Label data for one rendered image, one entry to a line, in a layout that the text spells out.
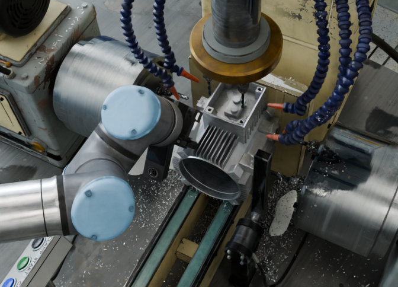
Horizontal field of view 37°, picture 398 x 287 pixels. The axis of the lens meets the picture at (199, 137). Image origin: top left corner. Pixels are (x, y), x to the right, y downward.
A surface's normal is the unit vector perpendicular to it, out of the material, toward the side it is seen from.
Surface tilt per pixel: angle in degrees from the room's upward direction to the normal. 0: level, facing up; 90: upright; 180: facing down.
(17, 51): 0
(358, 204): 43
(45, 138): 89
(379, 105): 0
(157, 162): 59
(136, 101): 27
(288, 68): 90
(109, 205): 53
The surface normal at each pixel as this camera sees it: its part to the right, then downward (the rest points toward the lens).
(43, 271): 0.71, 0.00
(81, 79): -0.25, -0.13
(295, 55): -0.46, 0.75
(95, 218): 0.31, 0.26
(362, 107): -0.04, -0.55
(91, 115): -0.43, 0.40
